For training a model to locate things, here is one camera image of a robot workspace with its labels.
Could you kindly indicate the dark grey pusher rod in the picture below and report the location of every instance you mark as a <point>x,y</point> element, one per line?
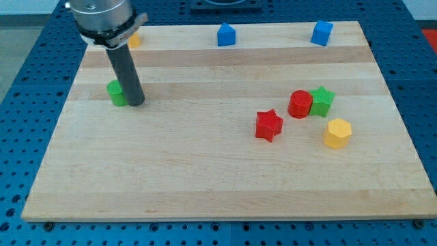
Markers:
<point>126,73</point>

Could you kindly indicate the yellow block behind arm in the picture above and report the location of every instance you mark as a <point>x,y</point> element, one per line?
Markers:
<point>134,41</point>

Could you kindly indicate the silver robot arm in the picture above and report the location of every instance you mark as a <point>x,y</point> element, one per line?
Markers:
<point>109,24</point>

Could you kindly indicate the red star block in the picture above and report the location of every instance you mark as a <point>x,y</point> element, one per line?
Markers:
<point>268,125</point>

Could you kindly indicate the green star block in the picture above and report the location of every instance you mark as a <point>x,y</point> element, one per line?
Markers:
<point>322,100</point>

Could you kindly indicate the yellow hexagon block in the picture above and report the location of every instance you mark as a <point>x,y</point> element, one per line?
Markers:
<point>337,133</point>

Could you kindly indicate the green cylinder block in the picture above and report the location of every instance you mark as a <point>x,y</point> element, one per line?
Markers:
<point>116,94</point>

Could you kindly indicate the blue triangular prism block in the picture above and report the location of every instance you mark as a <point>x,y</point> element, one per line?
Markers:
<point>226,35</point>

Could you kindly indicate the wooden board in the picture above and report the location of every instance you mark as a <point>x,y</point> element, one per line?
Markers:
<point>189,152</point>

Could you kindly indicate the red cylinder block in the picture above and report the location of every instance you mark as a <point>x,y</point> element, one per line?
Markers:
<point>300,104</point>

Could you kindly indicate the blue cube block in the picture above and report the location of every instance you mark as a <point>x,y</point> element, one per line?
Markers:
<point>321,33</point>

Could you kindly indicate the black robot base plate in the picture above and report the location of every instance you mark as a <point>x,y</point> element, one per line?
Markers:
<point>224,5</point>

